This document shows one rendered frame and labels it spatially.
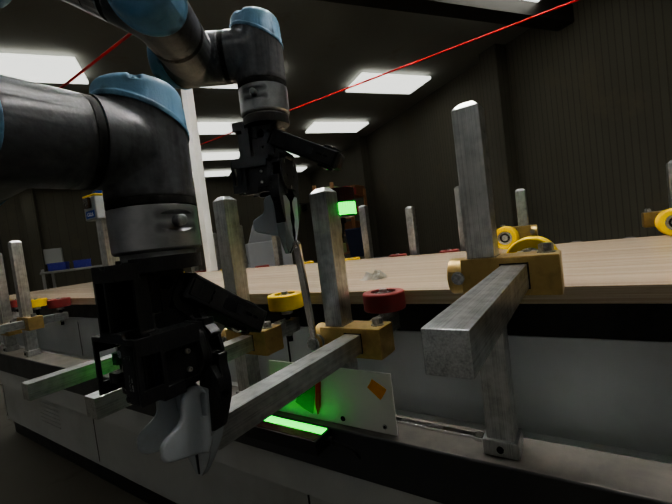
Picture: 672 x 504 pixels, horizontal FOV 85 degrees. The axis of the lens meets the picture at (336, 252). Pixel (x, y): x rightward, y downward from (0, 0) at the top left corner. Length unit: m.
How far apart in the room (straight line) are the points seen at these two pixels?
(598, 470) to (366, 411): 0.31
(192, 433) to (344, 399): 0.34
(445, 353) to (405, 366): 0.62
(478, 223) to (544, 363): 0.34
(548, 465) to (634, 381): 0.25
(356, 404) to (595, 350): 0.41
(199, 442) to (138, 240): 0.19
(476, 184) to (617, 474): 0.39
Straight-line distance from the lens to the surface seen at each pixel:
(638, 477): 0.62
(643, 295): 0.69
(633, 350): 0.77
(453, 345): 0.24
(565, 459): 0.62
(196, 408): 0.38
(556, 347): 0.77
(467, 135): 0.53
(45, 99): 0.33
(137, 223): 0.34
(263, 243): 6.79
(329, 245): 0.62
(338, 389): 0.67
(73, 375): 0.88
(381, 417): 0.65
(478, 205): 0.52
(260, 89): 0.60
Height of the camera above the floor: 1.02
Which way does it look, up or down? 3 degrees down
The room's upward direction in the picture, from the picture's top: 7 degrees counter-clockwise
